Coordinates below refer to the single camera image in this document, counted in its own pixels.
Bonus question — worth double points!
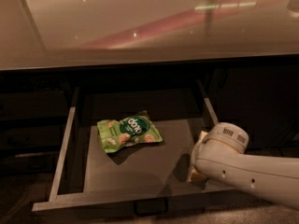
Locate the dark drawer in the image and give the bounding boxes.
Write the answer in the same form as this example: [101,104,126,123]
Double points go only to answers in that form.
[0,126,62,149]
[0,91,68,121]
[0,151,59,176]
[31,79,250,217]

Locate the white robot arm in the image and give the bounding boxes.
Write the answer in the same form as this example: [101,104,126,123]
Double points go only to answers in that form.
[191,122,299,210]

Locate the items inside top drawer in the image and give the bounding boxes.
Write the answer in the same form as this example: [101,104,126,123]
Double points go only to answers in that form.
[97,110,163,154]

